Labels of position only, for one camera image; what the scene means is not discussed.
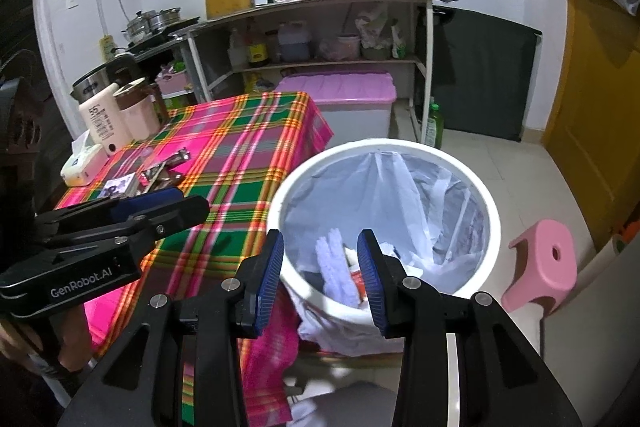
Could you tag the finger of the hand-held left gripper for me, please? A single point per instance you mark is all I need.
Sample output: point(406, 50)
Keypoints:
point(145, 202)
point(170, 219)

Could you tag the stainless steel electric kettle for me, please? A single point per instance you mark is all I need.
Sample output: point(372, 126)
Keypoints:
point(95, 82)

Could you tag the white plastic bottle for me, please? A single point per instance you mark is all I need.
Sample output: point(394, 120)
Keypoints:
point(236, 52)

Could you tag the pink bowl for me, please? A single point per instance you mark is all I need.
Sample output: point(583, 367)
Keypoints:
point(348, 48)

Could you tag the white trash bin with liner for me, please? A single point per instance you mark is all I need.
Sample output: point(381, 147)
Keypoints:
point(360, 187)

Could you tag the green detergent bottle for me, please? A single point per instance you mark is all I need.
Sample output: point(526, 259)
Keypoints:
point(434, 127)

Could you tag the steel cooking pot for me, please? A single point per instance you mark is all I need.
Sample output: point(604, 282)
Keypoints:
point(140, 27)
point(166, 18)

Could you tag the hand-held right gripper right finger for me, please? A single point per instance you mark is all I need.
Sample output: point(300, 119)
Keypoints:
point(372, 282)

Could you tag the white foam net sleeve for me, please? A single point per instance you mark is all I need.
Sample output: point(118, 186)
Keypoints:
point(332, 267)

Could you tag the white cabinet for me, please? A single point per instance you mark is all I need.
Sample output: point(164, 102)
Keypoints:
point(600, 347)

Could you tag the silver foil wrapper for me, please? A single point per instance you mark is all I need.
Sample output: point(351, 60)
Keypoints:
point(162, 172)

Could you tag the person's left hand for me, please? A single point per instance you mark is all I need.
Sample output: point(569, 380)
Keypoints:
point(75, 337)

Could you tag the yellow wooden door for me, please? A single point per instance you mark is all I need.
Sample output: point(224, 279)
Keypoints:
point(595, 122)

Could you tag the pink plastic stool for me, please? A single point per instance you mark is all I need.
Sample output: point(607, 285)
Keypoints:
point(540, 277)

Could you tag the pink green plaid tablecloth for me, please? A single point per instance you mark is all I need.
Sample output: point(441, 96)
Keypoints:
point(225, 147)

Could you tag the white kitchen shelf unit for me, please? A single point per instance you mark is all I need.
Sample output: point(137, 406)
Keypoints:
point(300, 4)

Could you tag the yellowish power strip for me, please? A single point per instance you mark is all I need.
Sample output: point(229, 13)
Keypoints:
point(107, 48)

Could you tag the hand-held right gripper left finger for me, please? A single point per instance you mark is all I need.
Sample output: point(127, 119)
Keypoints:
point(267, 282)

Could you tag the crumpled plastic bag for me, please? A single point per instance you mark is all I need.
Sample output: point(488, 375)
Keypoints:
point(375, 29)

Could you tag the black gas stove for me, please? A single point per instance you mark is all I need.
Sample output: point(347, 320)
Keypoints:
point(165, 34)

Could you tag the dark liquid jug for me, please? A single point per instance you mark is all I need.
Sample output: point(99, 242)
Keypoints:
point(294, 44)

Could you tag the small pink container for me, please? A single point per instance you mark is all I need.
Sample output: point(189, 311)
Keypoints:
point(172, 84)

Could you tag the yellow-label oil bottle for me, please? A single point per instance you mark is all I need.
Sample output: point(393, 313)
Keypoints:
point(257, 52)

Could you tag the pink lidded storage box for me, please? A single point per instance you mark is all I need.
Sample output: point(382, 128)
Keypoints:
point(340, 89)

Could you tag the white tissue pack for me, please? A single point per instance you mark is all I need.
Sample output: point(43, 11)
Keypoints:
point(82, 164)

